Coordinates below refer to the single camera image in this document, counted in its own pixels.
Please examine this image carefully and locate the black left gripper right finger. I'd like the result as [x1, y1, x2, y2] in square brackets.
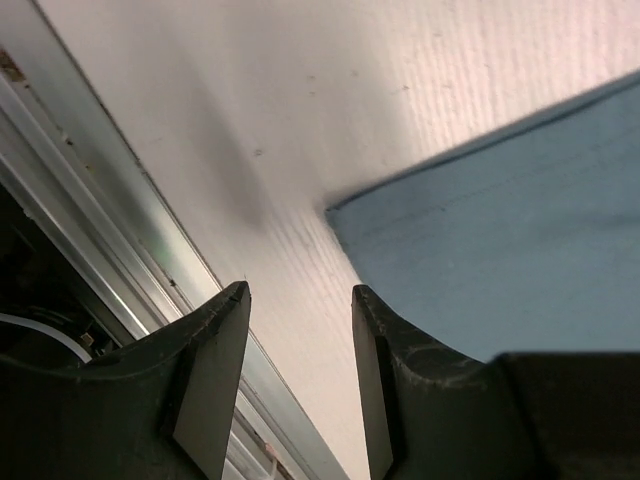
[352, 285, 550, 479]

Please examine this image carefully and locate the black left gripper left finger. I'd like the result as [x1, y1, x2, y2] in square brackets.
[1, 281, 250, 479]

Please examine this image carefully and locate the blue t shirt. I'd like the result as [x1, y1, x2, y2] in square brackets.
[326, 73, 639, 361]

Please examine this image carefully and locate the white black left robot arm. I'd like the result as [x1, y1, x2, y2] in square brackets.
[1, 280, 546, 479]

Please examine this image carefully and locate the aluminium table front rail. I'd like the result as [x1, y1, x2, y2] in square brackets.
[1, 1, 345, 479]

